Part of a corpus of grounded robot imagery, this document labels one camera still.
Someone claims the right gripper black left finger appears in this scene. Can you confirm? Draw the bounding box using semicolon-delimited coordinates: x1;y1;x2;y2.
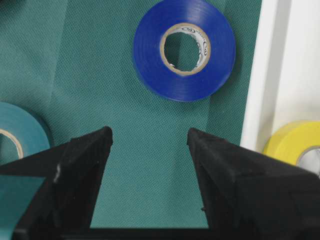
0;126;113;240

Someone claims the yellow tape roll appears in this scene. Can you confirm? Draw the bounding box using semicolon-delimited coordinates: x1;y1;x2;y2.
263;120;320;177

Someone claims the teal tape roll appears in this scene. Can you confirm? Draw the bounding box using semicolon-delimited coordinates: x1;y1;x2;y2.
0;102;53;165

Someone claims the green table cloth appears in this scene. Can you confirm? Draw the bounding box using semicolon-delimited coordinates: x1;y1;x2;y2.
0;0;262;228

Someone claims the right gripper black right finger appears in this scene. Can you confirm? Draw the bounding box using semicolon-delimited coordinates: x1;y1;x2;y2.
187;128;320;240

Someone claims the blue tape roll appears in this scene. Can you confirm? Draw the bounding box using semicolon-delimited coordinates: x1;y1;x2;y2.
133;0;236;102

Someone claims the white plastic tray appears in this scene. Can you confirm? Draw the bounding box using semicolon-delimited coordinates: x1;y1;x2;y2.
240;0;320;152

